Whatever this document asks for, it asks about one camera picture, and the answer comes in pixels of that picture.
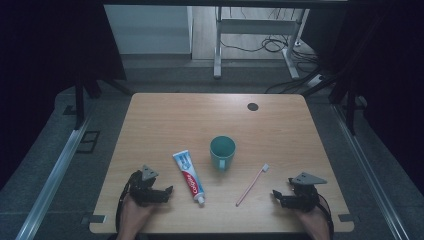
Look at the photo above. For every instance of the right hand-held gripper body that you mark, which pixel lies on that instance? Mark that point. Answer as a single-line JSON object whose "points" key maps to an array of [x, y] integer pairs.
{"points": [[305, 195]]}

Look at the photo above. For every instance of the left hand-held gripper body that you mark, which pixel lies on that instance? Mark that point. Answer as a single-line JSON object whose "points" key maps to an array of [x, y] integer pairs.
{"points": [[143, 193]]}

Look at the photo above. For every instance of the white red blue toothpaste tube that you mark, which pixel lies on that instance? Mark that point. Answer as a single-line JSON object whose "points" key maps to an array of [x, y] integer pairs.
{"points": [[189, 176]]}

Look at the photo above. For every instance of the pink toothbrush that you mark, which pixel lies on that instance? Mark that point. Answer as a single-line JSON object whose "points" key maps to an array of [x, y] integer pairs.
{"points": [[250, 186]]}

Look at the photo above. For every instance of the teal cup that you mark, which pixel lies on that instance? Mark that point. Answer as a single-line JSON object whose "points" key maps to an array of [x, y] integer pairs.
{"points": [[222, 151]]}

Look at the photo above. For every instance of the person's left hand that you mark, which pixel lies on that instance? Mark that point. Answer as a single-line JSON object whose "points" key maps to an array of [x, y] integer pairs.
{"points": [[135, 213]]}

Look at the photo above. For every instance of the person's right hand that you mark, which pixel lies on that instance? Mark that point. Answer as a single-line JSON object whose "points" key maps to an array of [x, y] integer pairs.
{"points": [[313, 221]]}

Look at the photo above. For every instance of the black round table grommet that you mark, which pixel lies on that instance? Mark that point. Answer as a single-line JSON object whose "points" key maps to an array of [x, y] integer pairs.
{"points": [[253, 107]]}

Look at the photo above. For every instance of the black metal stand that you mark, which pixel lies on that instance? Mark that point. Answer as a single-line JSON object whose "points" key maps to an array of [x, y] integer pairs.
{"points": [[350, 106], [79, 106]]}

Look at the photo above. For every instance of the dark curtain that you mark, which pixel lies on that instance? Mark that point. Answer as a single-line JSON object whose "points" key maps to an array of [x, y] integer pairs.
{"points": [[390, 83], [40, 66]]}

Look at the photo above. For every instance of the white cabinet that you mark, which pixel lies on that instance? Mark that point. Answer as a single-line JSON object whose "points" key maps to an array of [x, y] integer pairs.
{"points": [[148, 30]]}

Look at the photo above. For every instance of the aluminium rail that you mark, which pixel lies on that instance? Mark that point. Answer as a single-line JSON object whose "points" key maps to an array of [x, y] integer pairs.
{"points": [[50, 186], [370, 173]]}

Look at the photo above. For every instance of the white desk frame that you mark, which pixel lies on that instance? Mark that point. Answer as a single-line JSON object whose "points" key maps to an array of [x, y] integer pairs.
{"points": [[258, 26]]}

